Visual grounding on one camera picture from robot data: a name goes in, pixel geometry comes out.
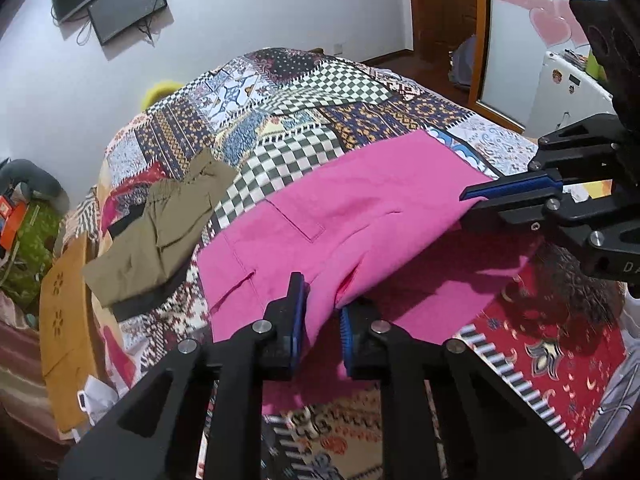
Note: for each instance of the white heart-sticker wardrobe door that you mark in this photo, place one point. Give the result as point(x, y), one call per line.
point(520, 35)

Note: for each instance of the grey bag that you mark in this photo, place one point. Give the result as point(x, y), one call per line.
point(464, 65)

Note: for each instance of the white cabinet with stickers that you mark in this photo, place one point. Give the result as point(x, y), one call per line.
point(560, 95)

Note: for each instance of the white bedsheet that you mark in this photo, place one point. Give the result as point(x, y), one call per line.
point(100, 400)

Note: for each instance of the grey neck pillow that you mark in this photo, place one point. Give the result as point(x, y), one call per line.
point(35, 177)

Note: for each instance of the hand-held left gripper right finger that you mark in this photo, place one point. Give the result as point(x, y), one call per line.
point(346, 340)

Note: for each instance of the black garment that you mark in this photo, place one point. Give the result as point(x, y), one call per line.
point(140, 305)

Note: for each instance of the yellow curved foam tube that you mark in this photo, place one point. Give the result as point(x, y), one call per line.
point(157, 92)

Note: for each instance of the olive green pants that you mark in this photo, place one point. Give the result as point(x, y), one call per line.
point(165, 220)

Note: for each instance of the orange box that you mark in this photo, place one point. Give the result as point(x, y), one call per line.
point(12, 220)

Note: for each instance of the small black wall monitor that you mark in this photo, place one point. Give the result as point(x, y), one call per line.
point(125, 5)

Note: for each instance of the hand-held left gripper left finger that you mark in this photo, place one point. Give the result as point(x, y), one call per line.
point(300, 310)

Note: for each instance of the brown wooden door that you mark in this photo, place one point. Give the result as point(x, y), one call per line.
point(440, 5)

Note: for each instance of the pink pants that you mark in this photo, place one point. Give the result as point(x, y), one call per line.
point(350, 200)

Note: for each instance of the wooden flower-cutout lap desk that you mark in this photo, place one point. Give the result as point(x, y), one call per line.
point(65, 330)

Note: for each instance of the green patterned basket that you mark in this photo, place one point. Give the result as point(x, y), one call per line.
point(37, 240)

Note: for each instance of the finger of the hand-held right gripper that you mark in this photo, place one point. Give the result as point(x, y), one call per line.
point(515, 184)
point(525, 217)

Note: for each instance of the patchwork printed blanket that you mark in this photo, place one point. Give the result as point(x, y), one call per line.
point(300, 85)

